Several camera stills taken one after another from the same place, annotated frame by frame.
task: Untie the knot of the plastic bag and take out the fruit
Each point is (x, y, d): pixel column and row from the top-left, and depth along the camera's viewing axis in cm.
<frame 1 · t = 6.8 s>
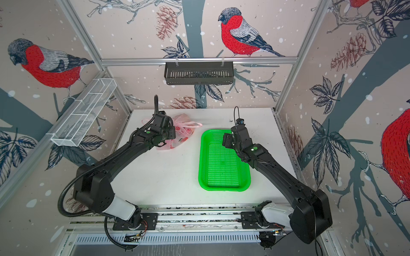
left hand: (172, 127, 87), fingers open
right hand: (229, 134, 83), fingers open
pink plastic bag: (184, 128, 100), point 11 cm above the table
green plastic basket: (221, 168, 92), on the table

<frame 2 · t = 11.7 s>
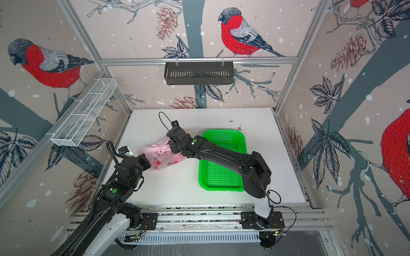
left hand: (147, 150, 79), fingers closed
right hand: (176, 139, 82), fingers open
pink plastic bag: (160, 155, 85), point 13 cm above the table
the other named things where they were.

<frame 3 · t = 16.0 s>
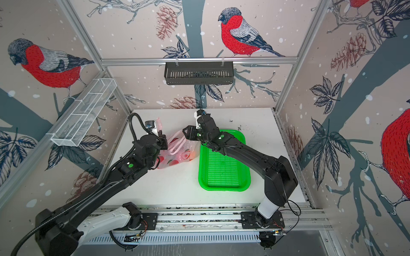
left hand: (163, 128, 75), fingers closed
right hand: (186, 129, 79), fingers open
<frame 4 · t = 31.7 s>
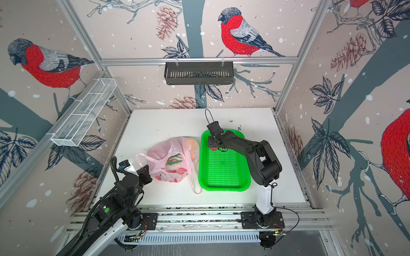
left hand: (151, 163, 77), fingers closed
right hand: (213, 140, 98), fingers open
pink plastic bag: (172, 159, 96), on the table
small red fruit: (213, 149, 97), point 5 cm above the table
the other named things where they were.

